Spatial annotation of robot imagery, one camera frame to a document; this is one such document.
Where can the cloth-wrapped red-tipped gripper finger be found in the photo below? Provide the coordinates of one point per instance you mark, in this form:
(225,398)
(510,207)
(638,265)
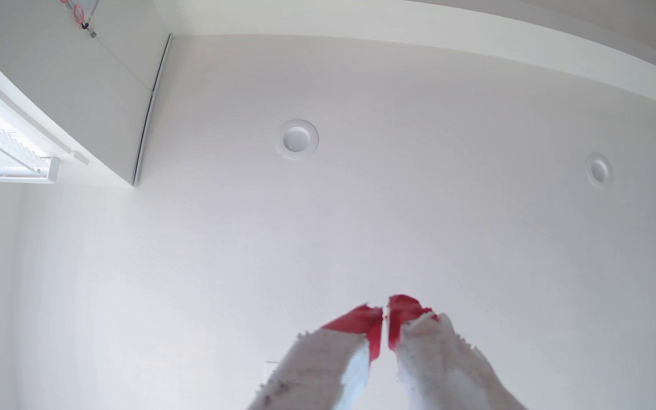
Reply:
(322,364)
(436,364)

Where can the round recessed ceiling light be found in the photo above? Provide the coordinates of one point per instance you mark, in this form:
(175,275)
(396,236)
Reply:
(598,170)
(296,139)

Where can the white window blind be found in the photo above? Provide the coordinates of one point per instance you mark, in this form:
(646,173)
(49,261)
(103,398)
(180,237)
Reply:
(3,145)

